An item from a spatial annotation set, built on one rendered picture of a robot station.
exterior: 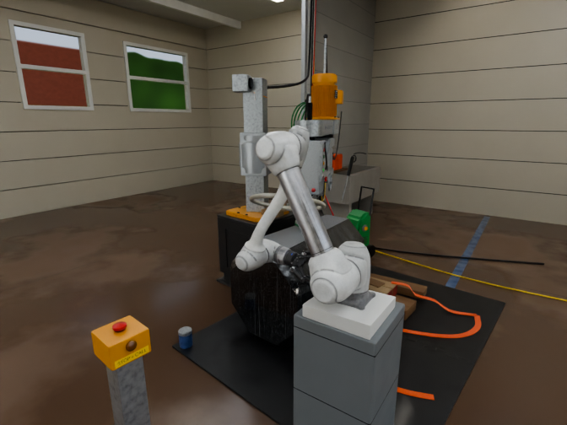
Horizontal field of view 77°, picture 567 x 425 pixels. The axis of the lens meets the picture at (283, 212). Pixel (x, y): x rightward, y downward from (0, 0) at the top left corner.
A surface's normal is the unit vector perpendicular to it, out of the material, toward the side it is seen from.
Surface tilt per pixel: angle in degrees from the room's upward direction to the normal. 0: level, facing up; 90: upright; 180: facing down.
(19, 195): 90
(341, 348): 90
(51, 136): 90
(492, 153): 90
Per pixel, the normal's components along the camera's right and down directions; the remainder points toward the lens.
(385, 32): -0.57, 0.21
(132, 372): 0.76, 0.16
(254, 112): -0.18, 0.25
